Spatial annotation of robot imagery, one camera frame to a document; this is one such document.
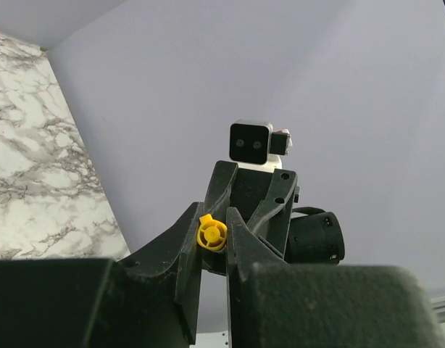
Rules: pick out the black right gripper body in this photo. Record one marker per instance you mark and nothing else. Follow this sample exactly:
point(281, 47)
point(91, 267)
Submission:
point(263, 200)

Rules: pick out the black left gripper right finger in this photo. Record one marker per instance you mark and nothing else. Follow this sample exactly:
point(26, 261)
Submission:
point(274, 304)

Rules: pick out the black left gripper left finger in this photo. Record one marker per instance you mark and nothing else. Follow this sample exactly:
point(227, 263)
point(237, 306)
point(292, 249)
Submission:
point(148, 299)

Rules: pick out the yellow marker cap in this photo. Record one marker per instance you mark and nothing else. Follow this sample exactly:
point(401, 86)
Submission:
point(212, 234)

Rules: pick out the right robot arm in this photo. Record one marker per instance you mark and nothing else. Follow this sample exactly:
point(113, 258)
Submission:
point(314, 236)

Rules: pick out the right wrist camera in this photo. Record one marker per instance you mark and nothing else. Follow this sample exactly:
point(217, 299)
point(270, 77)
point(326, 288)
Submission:
point(255, 145)

